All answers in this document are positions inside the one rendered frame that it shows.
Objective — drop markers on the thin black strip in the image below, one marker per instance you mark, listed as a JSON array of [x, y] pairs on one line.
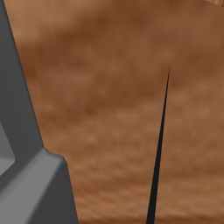
[[157, 175]]

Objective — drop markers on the brown wooden cupboard panel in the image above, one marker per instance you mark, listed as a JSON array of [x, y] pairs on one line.
[[110, 87]]

